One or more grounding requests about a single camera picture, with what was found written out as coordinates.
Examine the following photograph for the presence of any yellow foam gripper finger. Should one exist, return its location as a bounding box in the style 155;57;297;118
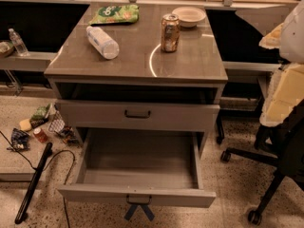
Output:
259;63;304;127
258;24;283;49

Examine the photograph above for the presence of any clear plastic water bottle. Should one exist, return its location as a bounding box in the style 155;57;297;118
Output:
86;26;120;60

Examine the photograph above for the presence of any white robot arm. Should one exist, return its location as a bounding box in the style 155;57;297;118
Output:
259;0;304;126

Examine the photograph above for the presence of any grey drawer cabinet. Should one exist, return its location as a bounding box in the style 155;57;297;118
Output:
44;2;229;209

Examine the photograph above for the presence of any open grey middle drawer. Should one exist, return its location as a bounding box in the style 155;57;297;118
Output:
59;128;216;208

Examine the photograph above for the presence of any closed grey top drawer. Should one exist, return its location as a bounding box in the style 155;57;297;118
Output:
56;100;219;132

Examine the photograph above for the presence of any small water bottle on shelf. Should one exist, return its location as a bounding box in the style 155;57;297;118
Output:
9;28;29;56

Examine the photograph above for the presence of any black office chair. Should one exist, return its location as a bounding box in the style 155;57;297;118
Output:
220;100;304;225

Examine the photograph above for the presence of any white ceramic bowl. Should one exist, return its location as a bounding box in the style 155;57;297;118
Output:
172;7;206;28

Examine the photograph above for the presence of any gold soda can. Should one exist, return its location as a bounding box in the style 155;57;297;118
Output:
161;13;180;52

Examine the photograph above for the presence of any green chip bag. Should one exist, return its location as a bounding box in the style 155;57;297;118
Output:
88;4;140;25

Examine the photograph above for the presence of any colourful snack pack on floor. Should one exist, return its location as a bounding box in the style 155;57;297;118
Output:
59;126;79;145

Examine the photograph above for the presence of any green bag on floor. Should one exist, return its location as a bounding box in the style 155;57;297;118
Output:
29;104;51;128

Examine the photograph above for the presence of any red can on floor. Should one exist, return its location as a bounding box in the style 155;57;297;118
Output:
33;127;48;143

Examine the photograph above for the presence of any yellow sponge on floor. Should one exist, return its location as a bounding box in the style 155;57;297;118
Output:
19;119;32;131

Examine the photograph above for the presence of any bowl on left shelf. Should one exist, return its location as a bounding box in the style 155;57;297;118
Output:
0;41;14;58

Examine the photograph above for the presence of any dark snack bag on floor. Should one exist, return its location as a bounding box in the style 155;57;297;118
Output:
8;128;29;151

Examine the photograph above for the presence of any black rod on floor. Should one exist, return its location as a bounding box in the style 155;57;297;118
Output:
14;142;52;224

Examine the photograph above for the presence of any wire basket on floor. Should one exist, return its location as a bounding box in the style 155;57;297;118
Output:
48;111;65;133

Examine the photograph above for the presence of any black cable on floor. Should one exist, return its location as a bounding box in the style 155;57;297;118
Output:
0;130;77;228

